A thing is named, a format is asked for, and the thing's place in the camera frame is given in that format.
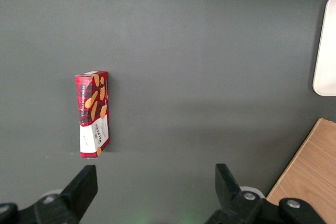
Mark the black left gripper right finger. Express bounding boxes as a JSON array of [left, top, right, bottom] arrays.
[[208, 163, 328, 224]]

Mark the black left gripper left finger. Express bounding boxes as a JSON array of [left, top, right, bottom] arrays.
[[0, 165, 99, 224]]

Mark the oak wooden drawer cabinet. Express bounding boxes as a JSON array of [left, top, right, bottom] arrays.
[[265, 118, 336, 224]]

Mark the red tartan shortbread box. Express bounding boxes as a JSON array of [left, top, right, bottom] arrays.
[[75, 70, 110, 159]]

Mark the cream plastic tray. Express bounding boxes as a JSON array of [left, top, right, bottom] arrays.
[[312, 0, 336, 97]]

